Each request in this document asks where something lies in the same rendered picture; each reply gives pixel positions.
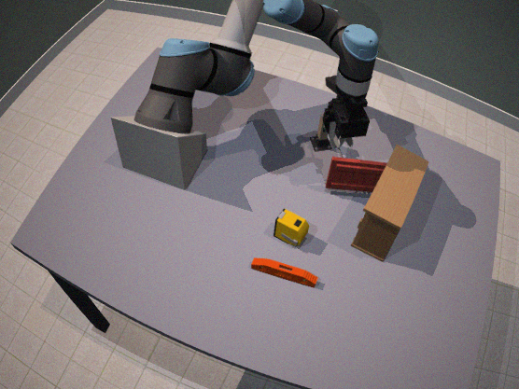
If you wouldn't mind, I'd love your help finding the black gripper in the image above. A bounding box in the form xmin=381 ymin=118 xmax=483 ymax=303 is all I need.
xmin=323 ymin=85 xmax=370 ymax=148

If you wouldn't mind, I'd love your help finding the brown wooden cabinet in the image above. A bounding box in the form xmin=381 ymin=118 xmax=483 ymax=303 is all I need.
xmin=326 ymin=145 xmax=429 ymax=262

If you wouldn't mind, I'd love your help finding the orange flat bar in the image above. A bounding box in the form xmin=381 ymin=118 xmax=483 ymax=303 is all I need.
xmin=251 ymin=258 xmax=318 ymax=287

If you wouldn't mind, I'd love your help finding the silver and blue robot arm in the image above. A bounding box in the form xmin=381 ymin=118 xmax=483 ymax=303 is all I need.
xmin=134 ymin=0 xmax=379 ymax=133

